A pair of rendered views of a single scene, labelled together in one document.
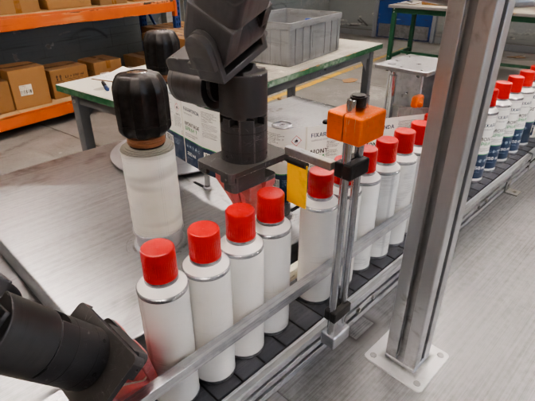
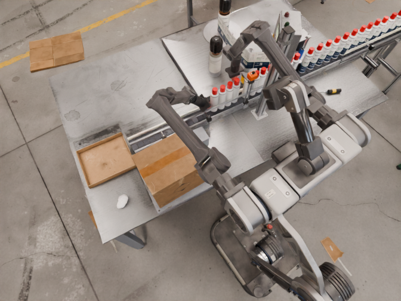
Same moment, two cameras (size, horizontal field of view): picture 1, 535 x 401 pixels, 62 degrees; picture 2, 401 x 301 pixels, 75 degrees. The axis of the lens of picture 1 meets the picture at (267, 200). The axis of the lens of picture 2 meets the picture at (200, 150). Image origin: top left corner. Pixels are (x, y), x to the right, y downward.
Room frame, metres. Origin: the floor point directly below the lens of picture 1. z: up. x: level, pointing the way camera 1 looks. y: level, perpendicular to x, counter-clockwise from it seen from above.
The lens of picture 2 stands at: (-0.64, -0.12, 2.32)
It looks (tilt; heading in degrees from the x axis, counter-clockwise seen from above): 64 degrees down; 18
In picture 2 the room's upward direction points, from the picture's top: straight up
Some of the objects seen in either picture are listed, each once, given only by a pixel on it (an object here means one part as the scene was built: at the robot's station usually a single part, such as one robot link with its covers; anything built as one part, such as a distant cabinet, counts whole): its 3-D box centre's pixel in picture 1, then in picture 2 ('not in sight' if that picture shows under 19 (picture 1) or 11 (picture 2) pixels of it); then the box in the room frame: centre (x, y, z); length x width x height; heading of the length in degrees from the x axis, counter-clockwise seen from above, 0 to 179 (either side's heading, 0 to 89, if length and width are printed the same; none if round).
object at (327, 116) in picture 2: not in sight; (326, 117); (0.06, -0.43, 1.45); 0.09 x 0.08 x 0.12; 143
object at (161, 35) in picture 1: (166, 93); (224, 15); (1.07, 0.24, 1.04); 0.09 x 0.09 x 0.29
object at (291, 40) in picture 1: (287, 35); not in sight; (2.75, -0.12, 0.91); 0.60 x 0.40 x 0.22; 146
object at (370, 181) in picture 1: (359, 209); (260, 79); (0.60, -0.14, 0.98); 0.05 x 0.05 x 0.20
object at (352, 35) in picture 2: (527, 106); (348, 42); (1.13, -0.67, 0.98); 0.05 x 0.05 x 0.20
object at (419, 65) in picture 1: (418, 64); (298, 35); (0.89, -0.29, 1.14); 0.14 x 0.11 x 0.01; 135
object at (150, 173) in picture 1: (150, 165); (215, 56); (0.66, 0.19, 1.03); 0.09 x 0.09 x 0.30
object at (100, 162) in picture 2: not in sight; (106, 159); (-0.19, 0.64, 0.85); 0.30 x 0.26 x 0.04; 135
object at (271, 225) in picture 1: (270, 262); (235, 90); (0.46, 0.00, 0.98); 0.05 x 0.05 x 0.20
